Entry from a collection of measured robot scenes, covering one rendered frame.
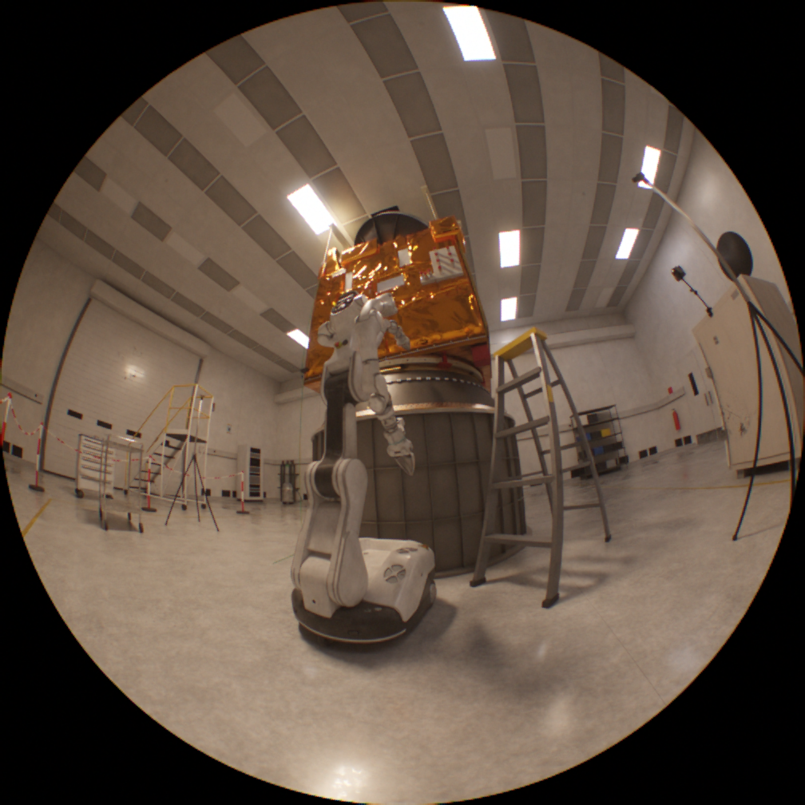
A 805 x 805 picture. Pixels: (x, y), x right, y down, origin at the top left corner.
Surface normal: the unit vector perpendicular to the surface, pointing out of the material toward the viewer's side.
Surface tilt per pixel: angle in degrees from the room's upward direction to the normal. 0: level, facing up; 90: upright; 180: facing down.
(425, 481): 90
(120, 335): 90
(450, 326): 91
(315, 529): 63
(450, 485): 90
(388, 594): 38
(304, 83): 180
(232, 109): 180
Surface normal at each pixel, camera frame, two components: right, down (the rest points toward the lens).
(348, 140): 0.07, 0.95
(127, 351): 0.94, -0.17
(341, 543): -0.39, -0.62
